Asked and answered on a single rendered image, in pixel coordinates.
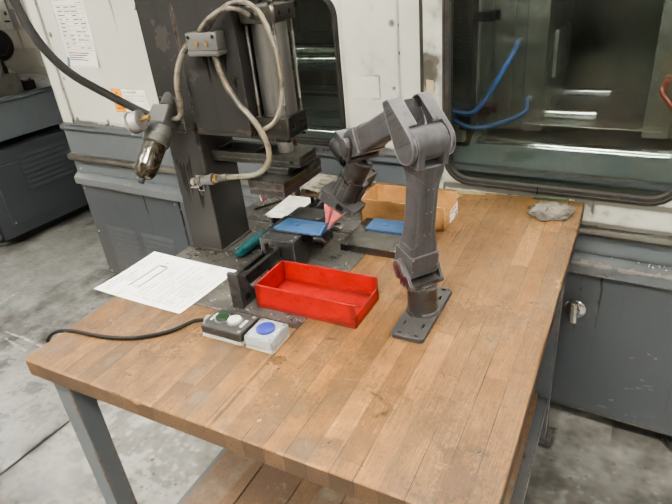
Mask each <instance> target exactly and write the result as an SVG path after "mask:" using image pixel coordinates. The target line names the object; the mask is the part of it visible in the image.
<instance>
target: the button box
mask: <svg viewBox="0 0 672 504"><path fill-rule="evenodd" d="M221 312H227V313H229V316H233V315H239V316H241V319H242V320H241V322H240V323H238V324H235V325H231V324H228V321H227V320H228V319H227V320H226V321H222V322H219V321H216V318H215V317H216V315H217V314H218V313H221ZM196 322H202V323H201V324H200V326H201V330H202V332H203V336H206V337H210V338H214V339H217V340H221V341H225V342H228V343H232V344H236V345H239V346H243V345H244V344H245V339H244V335H245V334H246V333H247V332H248V331H249V330H250V329H251V328H252V327H253V326H254V325H255V324H256V323H257V322H258V317H256V316H251V315H247V314H243V313H239V312H235V311H231V310H227V309H222V308H218V309H217V310H216V311H215V312H214V313H213V314H211V315H206V316H205V318H195V319H192V320H190V321H188V322H185V323H183V324H181V325H179V326H177V327H174V328H172V329H168V330H165V331H161V332H156V333H151V334H145V335H138V336H112V335H103V334H97V333H91V332H86V331H81V330H76V329H58V330H55V331H53V332H51V333H50V334H49V335H48V336H47V338H46V342H47V343H48V342H50V339H51V337H52V336H53V335H55V334H58V333H63V332H69V333H76V334H81V335H86V336H91V337H96V338H103V339H111V340H139V339H146V338H152V337H157V336H162V335H166V334H169V333H173V332H175V331H178V330H180V329H182V328H184V327H186V326H189V325H191V324H193V323H196Z"/></svg>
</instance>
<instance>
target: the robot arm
mask: <svg viewBox="0 0 672 504"><path fill-rule="evenodd" d="M382 106H383V110H384V111H383V112H381V113H380V114H378V115H377V116H375V117H374V118H372V119H371V120H369V121H367V122H365V123H362V124H360V125H358V126H357V127H352V128H350V129H349V128H346V129H342V130H337V131H334V137H333V138H332V139H331V141H330V143H329V149H330V151H331V152H332V153H333V155H334V156H335V158H336V159H337V160H338V162H339V163H340V164H341V166H343V167H344V169H343V171H341V173H340V175H339V177H338V179H337V181H336V182H334V181H332V182H330V183H328V184H326V185H325V186H323V187H321V189H320V191H319V194H320V195H319V197H318V199H319V200H321V201H322V202H324V203H325V204H324V210H325V218H326V220H325V224H326V223H328V222H329V221H330V222H329V224H328V227H327V229H329V228H331V227H332V226H333V224H334V223H335V222H336V221H337V220H338V219H339V218H340V217H341V216H343V215H344V214H345V213H346V212H349V213H350V214H351V216H354V215H356V213H359V212H360V211H361V210H362V209H364V207H365V205H366V204H365V203H364V202H363V201H362V200H361V198H362V197H363V195H364V193H365V191H366V189H367V187H368V185H369V184H372V182H373V180H374V178H375V177H376V175H377V173H378V172H377V171H375V170H374V169H372V167H373V164H372V162H371V161H370V160H369V158H373V157H377V156H379V152H380V150H381V149H383V148H385V145H386V144H387V143H388V142H390V141H392V143H393V146H394V150H395V153H396V156H397V158H398V160H399V162H400V163H401V164H402V165H403V168H404V171H405V177H406V200H405V219H404V227H403V232H402V235H401V237H400V243H399V244H396V245H395V261H393V269H394V272H395V275H396V278H399V280H400V284H401V285H402V286H403V287H405V288H406V289H407V297H408V305H406V309H405V311H404V312H403V314H402V315H401V317H400V318H399V320H398V321H397V323H396V324H395V326H394V327H393V329H392V330H391V337H392V338H395V339H400V340H404V341H408V342H413V343H417V344H422V343H424V342H425V340H426V338H427V337H428V335H429V333H430V331H431V330H432V328H433V326H434V324H435V323H436V321H437V319H438V317H439V316H440V314H441V312H442V310H443V309H444V307H445V305H446V303H447V302H448V300H449V298H450V296H451V294H452V290H451V289H450V288H445V287H440V286H438V284H437V283H438V282H441V281H443V280H444V275H443V272H442V269H441V266H440V262H439V254H440V251H439V250H438V249H437V241H436V232H435V225H436V213H437V201H438V192H439V185H440V181H441V177H442V174H443V172H444V167H445V164H447V163H448V162H449V155H450V154H452V153H453V152H454V150H455V147H456V135H455V132H454V129H453V127H452V125H451V124H450V122H449V120H448V119H447V117H446V116H445V114H444V112H443V111H442V109H441V107H440V106H439V104H438V103H437V101H436V99H435V98H434V96H433V94H432V93H431V92H430V91H427V92H422V93H417V94H415V95H413V96H412V98H410V99H405V100H403V99H402V98H401V97H398V98H393V99H389V100H385V101H383V102H382ZM422 107H423V109H422ZM423 111H424V113H423ZM424 115H425V118H426V122H427V124H425V118H424ZM424 124H425V125H424Z"/></svg>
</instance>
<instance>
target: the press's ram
mask: <svg viewBox="0 0 672 504"><path fill-rule="evenodd" d="M294 139H295V137H293V139H292V142H290V143H287V142H286V140H284V139H275V141H276V142H277V144H270V145H271V149H272V161H271V164H270V167H269V168H268V170H267V171H266V172H265V173H264V174H262V175H261V176H259V177H256V178H250V179H249V180H248V185H249V191H250V194H254V195H259V199H260V201H262V202H264V201H266V200H267V196H270V197H278V198H286V197H288V196H289V195H290V194H292V193H293V192H294V191H296V190H297V189H299V188H300V187H301V186H303V185H304V184H305V183H307V182H308V181H309V180H311V179H312V178H314V177H315V176H316V175H318V174H319V173H320V172H322V168H321V159H320V158H316V149H315V147H310V146H295V145H293V140H294ZM212 154H213V159H214V160H217V161H228V162H239V163H250V164H261V165H264V164H265V161H266V149H265V146H264V143H253V142H239V141H229V142H228V143H226V144H224V145H222V146H220V147H218V148H216V149H214V150H212Z"/></svg>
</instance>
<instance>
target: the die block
mask: <svg viewBox="0 0 672 504"><path fill-rule="evenodd" d="M322 236H327V237H330V238H331V240H332V239H333V238H334V236H333V231H327V232H326V233H324V234H323V235H322ZM268 244H269V246H270V245H274V246H278V247H279V251H280V257H281V258H280V259H279V260H277V261H276V262H275V263H274V264H273V265H272V268H273V267H274V266H275V265H277V264H278V263H279V262H280V261H281V260H287V261H293V262H298V263H304V264H307V263H308V262H309V261H310V259H309V251H308V246H310V247H316V248H322V249H323V248H324V247H322V246H319V245H315V244H309V243H303V240H301V241H300V242H298V243H297V244H296V245H295V246H294V247H291V246H285V245H279V244H273V243H268Z"/></svg>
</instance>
